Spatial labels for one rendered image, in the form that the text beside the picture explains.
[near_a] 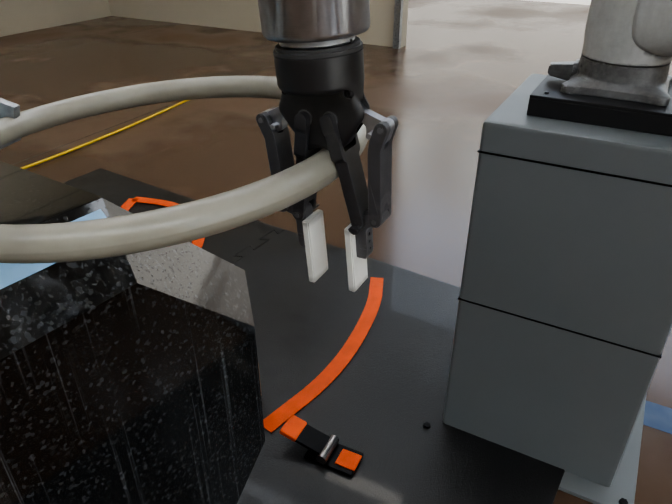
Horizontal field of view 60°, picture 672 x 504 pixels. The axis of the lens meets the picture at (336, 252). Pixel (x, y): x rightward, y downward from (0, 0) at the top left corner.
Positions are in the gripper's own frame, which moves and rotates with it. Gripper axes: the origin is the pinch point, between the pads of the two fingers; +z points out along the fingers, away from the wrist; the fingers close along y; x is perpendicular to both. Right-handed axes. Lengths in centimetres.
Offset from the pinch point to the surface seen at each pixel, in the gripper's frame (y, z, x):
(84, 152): 240, 66, -147
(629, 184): -23, 14, -59
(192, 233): 3.8, -8.7, 14.7
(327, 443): 29, 78, -37
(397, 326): 34, 81, -89
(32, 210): 38.8, -1.1, 6.0
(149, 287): 27.0, 9.8, 1.8
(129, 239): 6.9, -9.3, 18.0
